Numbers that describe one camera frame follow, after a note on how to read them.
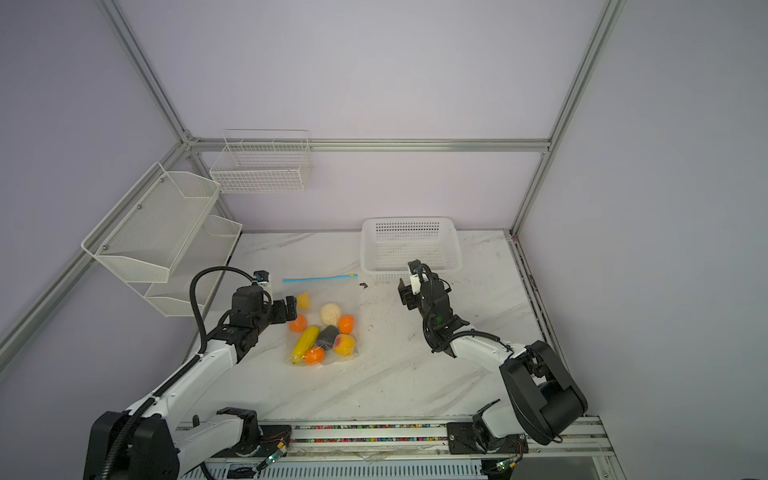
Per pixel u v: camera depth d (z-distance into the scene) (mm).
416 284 757
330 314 910
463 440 730
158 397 437
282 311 782
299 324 895
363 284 1042
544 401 429
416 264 736
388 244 1144
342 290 1046
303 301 974
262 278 750
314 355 814
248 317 639
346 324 904
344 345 852
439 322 676
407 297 780
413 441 748
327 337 872
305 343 860
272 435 744
